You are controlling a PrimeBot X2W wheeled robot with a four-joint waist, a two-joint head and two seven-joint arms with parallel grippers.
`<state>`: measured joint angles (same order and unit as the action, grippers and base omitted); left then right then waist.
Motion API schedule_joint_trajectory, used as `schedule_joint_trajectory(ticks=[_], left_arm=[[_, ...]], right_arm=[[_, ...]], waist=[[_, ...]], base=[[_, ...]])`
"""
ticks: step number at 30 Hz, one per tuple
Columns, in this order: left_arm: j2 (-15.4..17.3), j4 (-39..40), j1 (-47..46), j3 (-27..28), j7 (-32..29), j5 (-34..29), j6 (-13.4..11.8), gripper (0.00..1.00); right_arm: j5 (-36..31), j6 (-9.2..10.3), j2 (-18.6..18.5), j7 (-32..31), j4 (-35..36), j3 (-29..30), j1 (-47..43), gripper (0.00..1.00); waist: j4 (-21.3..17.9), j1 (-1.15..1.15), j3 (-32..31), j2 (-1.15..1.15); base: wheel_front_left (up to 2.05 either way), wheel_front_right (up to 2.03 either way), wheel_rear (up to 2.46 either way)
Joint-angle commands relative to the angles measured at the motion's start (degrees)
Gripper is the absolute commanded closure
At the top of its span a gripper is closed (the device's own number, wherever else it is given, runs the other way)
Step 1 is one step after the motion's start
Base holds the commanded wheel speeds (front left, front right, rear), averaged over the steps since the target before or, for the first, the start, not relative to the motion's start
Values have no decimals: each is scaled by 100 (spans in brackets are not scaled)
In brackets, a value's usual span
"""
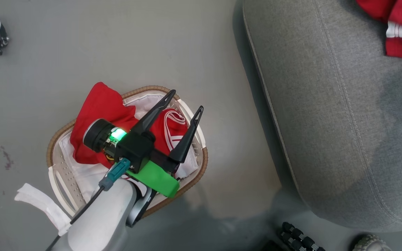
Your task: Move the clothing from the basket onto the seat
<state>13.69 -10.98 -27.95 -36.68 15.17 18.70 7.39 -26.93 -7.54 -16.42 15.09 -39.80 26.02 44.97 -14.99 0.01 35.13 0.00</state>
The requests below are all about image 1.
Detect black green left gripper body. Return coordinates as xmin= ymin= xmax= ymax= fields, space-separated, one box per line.
xmin=112 ymin=130 xmax=180 ymax=198

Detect grey ribbed round wheel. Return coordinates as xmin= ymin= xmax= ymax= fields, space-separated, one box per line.
xmin=352 ymin=234 xmax=392 ymax=251

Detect grey fabric sofa seat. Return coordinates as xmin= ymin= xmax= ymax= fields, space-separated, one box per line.
xmin=242 ymin=0 xmax=402 ymax=233

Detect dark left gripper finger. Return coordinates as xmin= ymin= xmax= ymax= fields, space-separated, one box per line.
xmin=169 ymin=106 xmax=204 ymax=163
xmin=131 ymin=90 xmax=177 ymax=137

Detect red garment with white print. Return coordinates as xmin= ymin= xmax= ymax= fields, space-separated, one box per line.
xmin=70 ymin=82 xmax=189 ymax=165

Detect white basket with wicker rim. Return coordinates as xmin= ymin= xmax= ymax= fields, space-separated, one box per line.
xmin=46 ymin=85 xmax=209 ymax=219

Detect black cable with teal plug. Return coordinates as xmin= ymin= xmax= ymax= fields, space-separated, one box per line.
xmin=45 ymin=158 xmax=131 ymax=251

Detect black roller wheel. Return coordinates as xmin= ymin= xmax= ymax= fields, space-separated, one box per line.
xmin=279 ymin=221 xmax=326 ymax=251

